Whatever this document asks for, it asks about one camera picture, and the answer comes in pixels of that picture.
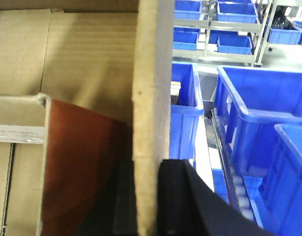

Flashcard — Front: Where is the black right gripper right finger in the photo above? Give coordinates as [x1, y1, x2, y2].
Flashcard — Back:
[157, 159, 271, 236]

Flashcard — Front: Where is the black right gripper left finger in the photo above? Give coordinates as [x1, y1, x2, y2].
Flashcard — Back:
[74, 159, 138, 236]

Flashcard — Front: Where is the small cardboard box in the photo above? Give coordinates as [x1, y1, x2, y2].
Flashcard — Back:
[0, 93, 128, 236]

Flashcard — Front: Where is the large brown cardboard box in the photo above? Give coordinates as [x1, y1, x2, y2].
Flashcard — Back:
[0, 0, 175, 236]

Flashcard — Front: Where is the blue plastic bin lower right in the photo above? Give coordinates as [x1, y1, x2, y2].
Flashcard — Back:
[260, 124, 302, 236]

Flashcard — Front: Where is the blue plastic bin near left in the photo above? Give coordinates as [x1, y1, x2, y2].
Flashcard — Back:
[169, 62, 204, 160]

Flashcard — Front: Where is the white label strip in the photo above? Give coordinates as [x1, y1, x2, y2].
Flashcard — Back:
[0, 125, 45, 145]

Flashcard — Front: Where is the large blue plastic bin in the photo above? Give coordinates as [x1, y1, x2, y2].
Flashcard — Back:
[214, 65, 302, 177]

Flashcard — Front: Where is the grey metal shelving rack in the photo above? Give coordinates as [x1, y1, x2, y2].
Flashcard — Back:
[172, 0, 302, 67]

